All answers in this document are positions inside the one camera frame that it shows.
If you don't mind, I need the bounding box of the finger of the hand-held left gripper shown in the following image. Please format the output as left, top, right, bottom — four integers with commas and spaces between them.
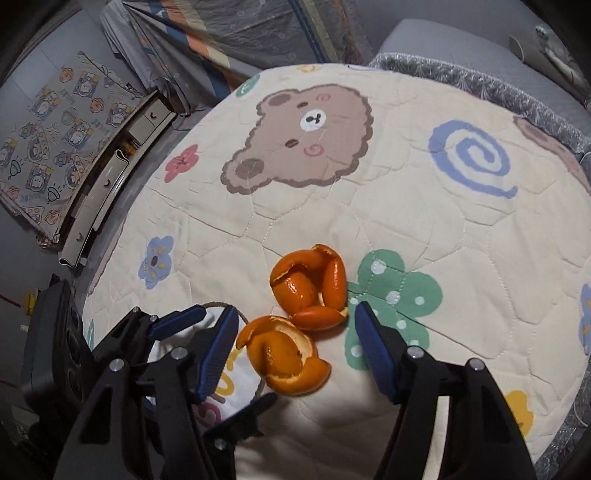
92, 305, 208, 370
202, 393, 279, 462

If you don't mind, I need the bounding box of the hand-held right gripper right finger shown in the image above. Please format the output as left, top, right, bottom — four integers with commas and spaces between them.
353, 301, 539, 480

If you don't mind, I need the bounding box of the grey mattress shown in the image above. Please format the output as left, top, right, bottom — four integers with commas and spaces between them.
373, 18, 591, 114

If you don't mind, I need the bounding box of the large orange peel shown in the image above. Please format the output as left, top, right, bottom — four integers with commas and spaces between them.
269, 244, 348, 332

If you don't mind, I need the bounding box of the small orange peel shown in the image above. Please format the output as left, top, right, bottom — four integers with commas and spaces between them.
235, 315, 332, 397

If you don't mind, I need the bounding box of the cartoon printed cloth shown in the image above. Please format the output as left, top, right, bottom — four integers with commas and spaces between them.
0, 51, 140, 251

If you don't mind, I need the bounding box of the cream bear printed blanket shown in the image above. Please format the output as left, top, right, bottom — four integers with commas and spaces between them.
81, 62, 591, 480

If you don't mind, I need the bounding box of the white drawer cabinet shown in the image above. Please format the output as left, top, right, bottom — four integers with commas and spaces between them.
58, 90, 179, 269

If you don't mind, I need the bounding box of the striped plastic-covered cloth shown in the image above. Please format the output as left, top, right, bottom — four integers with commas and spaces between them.
99, 0, 372, 117

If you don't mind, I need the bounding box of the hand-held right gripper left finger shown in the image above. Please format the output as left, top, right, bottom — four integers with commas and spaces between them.
53, 305, 240, 480

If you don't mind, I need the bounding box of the plastic-wrapped bundle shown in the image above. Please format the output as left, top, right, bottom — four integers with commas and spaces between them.
534, 23, 583, 81

